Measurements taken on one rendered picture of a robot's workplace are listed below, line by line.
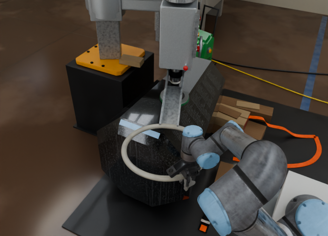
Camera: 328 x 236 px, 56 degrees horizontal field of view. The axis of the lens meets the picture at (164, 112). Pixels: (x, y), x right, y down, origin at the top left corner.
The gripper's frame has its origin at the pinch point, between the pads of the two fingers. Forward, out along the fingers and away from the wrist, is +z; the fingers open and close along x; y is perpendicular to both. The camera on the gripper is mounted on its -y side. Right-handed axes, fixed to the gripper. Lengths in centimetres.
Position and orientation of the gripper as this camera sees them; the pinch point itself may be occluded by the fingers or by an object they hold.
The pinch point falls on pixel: (182, 185)
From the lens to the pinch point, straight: 165.9
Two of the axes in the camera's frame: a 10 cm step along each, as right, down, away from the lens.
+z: -0.4, 8.2, 5.7
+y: 9.1, -2.0, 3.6
